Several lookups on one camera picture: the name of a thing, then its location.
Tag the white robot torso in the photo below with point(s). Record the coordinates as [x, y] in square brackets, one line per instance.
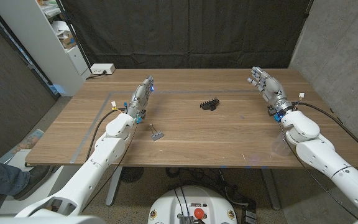
[42, 220]

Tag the grey paper clamp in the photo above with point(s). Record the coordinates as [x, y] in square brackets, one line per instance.
[157, 135]

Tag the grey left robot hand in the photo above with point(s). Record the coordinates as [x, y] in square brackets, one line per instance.
[140, 95]

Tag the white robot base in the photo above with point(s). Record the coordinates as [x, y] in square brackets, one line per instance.
[191, 199]

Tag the grey table leg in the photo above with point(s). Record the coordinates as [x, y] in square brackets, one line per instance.
[270, 189]
[113, 186]

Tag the dark shoe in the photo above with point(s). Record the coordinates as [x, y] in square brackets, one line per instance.
[34, 182]

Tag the white power strip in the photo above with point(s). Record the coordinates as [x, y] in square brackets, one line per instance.
[102, 68]

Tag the black round floor disc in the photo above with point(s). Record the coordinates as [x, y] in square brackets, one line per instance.
[131, 174]

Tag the colourful magazine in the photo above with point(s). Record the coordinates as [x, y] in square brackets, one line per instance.
[28, 141]

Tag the black curtain backdrop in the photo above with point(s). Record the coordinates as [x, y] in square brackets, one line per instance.
[185, 34]

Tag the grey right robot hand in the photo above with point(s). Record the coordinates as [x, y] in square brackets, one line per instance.
[272, 88]

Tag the white shelf cabinet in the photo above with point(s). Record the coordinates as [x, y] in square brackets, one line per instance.
[42, 46]

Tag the red emergency stop button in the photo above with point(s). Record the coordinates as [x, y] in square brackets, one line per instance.
[199, 213]

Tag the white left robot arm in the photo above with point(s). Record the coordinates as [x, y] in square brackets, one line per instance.
[95, 165]

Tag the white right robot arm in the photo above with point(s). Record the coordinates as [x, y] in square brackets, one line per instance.
[325, 155]

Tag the black hair clip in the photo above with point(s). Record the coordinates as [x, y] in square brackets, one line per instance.
[210, 104]

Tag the cardboard box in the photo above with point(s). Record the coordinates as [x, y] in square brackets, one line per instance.
[68, 40]

